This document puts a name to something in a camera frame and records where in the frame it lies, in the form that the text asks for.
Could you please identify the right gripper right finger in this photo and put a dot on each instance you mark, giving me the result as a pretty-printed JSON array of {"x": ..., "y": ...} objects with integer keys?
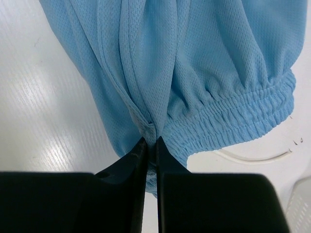
[{"x": 214, "y": 202}]

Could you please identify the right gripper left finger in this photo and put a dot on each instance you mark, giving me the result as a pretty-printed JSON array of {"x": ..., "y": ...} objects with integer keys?
[{"x": 110, "y": 201}]

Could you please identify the light blue shorts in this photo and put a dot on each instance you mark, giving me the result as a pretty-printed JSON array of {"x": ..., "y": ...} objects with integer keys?
[{"x": 201, "y": 74}]

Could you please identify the white perforated plastic basket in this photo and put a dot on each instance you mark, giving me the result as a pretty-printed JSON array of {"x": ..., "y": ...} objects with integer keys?
[{"x": 298, "y": 211}]

